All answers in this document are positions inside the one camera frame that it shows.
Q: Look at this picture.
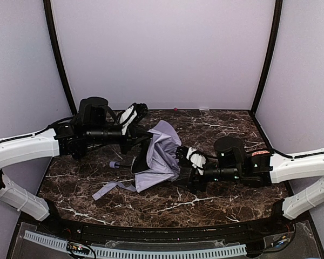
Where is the black corner post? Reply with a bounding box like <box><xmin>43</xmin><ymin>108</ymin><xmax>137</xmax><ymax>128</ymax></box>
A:
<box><xmin>43</xmin><ymin>0</ymin><xmax>77</xmax><ymax>115</ymax></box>
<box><xmin>250</xmin><ymin>0</ymin><xmax>284</xmax><ymax>117</ymax></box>

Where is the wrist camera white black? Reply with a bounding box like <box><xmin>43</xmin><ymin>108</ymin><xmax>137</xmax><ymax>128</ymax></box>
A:
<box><xmin>117</xmin><ymin>103</ymin><xmax>148</xmax><ymax>135</ymax></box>
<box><xmin>176</xmin><ymin>146</ymin><xmax>208</xmax><ymax>175</ymax></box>

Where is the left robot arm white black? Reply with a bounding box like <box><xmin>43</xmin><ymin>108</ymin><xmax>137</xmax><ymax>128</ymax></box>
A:
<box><xmin>0</xmin><ymin>97</ymin><xmax>152</xmax><ymax>222</ymax></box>

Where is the right black corner post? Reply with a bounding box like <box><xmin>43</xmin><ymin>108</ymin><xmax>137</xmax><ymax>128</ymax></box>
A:
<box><xmin>250</xmin><ymin>0</ymin><xmax>284</xmax><ymax>117</ymax></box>

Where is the left black corner post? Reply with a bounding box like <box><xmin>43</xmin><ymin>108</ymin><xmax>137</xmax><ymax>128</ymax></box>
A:
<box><xmin>43</xmin><ymin>0</ymin><xmax>77</xmax><ymax>115</ymax></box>

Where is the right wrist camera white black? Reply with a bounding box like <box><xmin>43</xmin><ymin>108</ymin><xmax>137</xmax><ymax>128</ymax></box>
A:
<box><xmin>176</xmin><ymin>146</ymin><xmax>208</xmax><ymax>175</ymax></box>

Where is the red white patterned bowl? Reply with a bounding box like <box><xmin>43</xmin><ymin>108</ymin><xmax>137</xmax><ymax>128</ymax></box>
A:
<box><xmin>251</xmin><ymin>150</ymin><xmax>270</xmax><ymax>156</ymax></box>

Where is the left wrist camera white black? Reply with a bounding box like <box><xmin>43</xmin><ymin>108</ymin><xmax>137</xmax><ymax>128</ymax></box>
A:
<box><xmin>117</xmin><ymin>103</ymin><xmax>148</xmax><ymax>135</ymax></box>

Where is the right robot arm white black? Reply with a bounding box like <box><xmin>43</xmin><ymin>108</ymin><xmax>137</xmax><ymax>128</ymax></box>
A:
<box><xmin>176</xmin><ymin>137</ymin><xmax>324</xmax><ymax>220</ymax></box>

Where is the grey slotted cable duct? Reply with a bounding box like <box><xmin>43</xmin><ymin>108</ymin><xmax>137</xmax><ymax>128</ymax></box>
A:
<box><xmin>23</xmin><ymin>230</ymin><xmax>247</xmax><ymax>258</ymax></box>

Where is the lavender folding umbrella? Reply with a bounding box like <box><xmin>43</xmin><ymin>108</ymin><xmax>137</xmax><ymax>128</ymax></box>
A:
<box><xmin>92</xmin><ymin>120</ymin><xmax>181</xmax><ymax>201</ymax></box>

